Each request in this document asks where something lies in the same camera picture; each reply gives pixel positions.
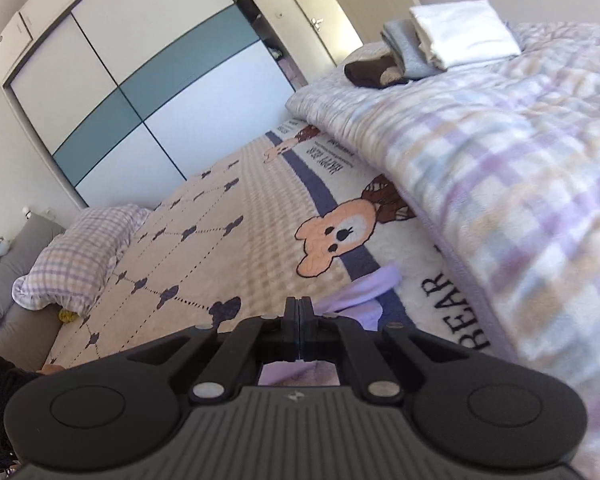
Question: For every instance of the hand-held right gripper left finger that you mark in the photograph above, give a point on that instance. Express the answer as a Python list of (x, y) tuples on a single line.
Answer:
[(292, 327)]

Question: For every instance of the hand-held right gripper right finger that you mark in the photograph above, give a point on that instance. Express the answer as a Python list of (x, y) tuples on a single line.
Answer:
[(306, 327)]

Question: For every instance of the light purple garment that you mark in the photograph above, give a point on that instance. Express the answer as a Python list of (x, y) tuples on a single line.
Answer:
[(360, 290)]

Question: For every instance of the folded peach garment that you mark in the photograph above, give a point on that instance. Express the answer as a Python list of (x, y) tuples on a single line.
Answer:
[(51, 369)]

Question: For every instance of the cream bear printed blanket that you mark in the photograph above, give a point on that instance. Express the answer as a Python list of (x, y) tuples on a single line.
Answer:
[(230, 235)]

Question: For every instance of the grey padded headboard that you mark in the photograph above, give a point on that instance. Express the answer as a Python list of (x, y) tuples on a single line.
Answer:
[(15, 300)]

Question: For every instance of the small yellow cloth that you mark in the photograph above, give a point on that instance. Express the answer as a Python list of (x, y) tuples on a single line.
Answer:
[(67, 316)]

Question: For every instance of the purple checked pillow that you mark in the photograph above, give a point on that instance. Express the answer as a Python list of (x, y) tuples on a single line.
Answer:
[(80, 255)]

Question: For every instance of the purple checked quilt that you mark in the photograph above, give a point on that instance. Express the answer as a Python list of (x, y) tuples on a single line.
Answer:
[(505, 160)]

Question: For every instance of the folded dark brown cloth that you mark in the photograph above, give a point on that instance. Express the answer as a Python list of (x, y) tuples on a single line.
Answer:
[(367, 72)]

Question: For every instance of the white and teal wardrobe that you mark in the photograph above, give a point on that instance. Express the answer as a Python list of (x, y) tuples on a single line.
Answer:
[(180, 85)]

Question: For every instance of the folded grey cloth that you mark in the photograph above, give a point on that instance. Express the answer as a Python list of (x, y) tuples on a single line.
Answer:
[(405, 50)]

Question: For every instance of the folded white cloth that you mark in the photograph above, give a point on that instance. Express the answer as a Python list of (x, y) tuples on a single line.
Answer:
[(465, 30)]

